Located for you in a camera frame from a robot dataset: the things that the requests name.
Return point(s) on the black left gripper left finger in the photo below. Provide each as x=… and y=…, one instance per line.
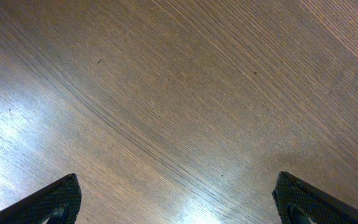
x=58, y=202

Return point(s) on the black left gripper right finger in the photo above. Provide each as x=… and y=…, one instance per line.
x=299, y=202

